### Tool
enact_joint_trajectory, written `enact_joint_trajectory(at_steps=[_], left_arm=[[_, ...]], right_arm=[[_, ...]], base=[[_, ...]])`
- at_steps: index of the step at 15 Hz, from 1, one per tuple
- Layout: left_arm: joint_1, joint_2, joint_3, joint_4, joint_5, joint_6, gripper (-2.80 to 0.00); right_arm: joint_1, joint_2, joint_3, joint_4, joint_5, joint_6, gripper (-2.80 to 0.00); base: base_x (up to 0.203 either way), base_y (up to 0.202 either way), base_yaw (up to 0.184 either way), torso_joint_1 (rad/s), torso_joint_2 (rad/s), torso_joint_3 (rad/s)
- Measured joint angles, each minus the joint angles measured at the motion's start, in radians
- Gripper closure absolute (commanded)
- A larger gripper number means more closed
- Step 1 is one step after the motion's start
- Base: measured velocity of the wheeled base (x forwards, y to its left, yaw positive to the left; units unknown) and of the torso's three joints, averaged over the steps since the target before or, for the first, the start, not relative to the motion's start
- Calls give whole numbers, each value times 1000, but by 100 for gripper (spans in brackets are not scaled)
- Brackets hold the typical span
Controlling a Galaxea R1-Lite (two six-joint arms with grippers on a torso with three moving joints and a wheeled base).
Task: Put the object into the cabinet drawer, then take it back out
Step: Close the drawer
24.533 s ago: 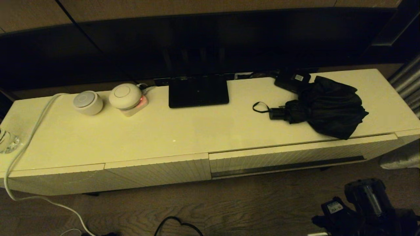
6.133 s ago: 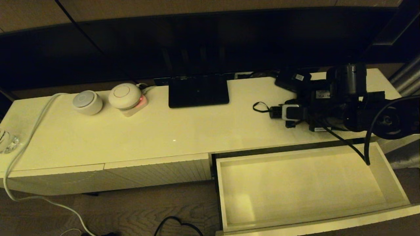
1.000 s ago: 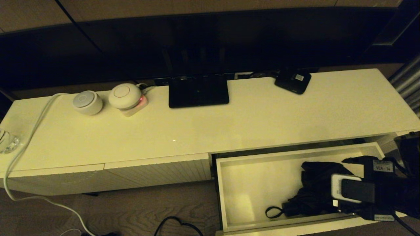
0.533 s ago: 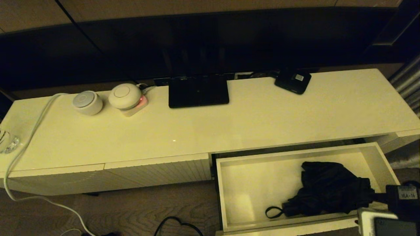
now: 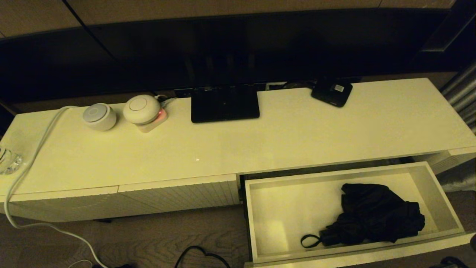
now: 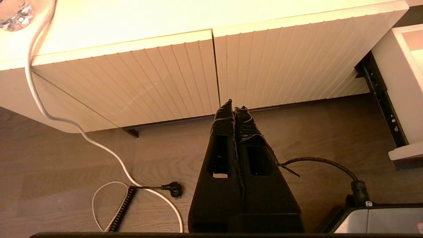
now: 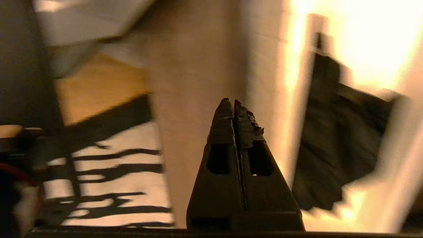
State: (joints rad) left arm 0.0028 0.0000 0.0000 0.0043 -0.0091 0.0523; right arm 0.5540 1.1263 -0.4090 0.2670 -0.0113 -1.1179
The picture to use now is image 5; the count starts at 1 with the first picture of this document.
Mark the white ribbed drawer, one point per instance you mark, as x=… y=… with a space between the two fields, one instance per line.
x=282 y=208

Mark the black folding umbrella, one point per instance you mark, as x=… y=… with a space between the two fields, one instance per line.
x=372 y=216

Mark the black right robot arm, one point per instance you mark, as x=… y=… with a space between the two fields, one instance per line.
x=453 y=262

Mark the white TV cabinet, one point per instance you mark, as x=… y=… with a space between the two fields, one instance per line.
x=186 y=149

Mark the white power strip red light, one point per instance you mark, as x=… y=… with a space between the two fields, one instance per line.
x=159 y=120

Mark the white ribbed cabinet door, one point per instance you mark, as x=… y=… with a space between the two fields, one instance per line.
x=178 y=195

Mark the black flat television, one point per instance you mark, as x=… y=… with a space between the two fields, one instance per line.
x=223 y=48

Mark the black set-top box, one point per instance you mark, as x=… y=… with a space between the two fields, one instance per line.
x=329 y=93

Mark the white domed round device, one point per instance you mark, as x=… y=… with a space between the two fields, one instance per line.
x=141 y=108

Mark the white round speaker grey top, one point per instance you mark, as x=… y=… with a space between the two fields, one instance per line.
x=99 y=118

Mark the white plain cabinet panel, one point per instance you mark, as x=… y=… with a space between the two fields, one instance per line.
x=55 y=206

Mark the narrow white ribbed door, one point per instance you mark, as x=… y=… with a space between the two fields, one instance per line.
x=453 y=160

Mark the grey curtain folds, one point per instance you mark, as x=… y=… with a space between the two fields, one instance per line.
x=461 y=93

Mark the clear glass object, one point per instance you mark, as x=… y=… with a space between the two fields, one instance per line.
x=9 y=162

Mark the black television base plate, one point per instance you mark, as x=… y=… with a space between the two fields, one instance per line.
x=223 y=106

